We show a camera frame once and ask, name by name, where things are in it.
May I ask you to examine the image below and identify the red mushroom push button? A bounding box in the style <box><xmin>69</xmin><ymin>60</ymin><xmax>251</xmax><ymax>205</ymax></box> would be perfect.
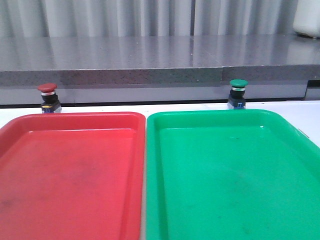
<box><xmin>37</xmin><ymin>83</ymin><xmax>62</xmax><ymax>114</ymax></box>

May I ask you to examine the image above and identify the green mushroom push button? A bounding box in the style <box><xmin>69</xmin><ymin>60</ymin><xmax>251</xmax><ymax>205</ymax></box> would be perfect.
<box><xmin>227</xmin><ymin>79</ymin><xmax>248</xmax><ymax>110</ymax></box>

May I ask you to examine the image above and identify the red plastic tray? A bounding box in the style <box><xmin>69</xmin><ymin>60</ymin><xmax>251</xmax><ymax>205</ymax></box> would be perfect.
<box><xmin>0</xmin><ymin>112</ymin><xmax>146</xmax><ymax>240</ymax></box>

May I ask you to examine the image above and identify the green plastic tray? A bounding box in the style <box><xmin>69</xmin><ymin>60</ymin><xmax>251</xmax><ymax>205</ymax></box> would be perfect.
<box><xmin>146</xmin><ymin>109</ymin><xmax>320</xmax><ymax>240</ymax></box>

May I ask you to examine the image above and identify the grey stone counter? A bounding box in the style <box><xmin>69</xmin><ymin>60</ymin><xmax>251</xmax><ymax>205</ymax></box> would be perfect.
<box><xmin>0</xmin><ymin>34</ymin><xmax>320</xmax><ymax>106</ymax></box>

